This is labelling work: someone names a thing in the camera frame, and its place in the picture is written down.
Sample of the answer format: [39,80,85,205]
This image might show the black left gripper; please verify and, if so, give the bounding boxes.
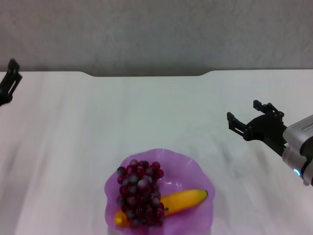
[0,58,22,106]

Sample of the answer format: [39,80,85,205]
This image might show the yellow artificial banana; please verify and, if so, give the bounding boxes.
[113,189,208,226]

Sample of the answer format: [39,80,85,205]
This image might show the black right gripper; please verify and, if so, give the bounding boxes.
[226,99,288,157]

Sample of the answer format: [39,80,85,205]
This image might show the red artificial grape bunch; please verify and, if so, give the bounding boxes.
[116,159,169,230]

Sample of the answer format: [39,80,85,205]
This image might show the purple wavy plastic plate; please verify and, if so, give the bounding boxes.
[104,148,216,235]

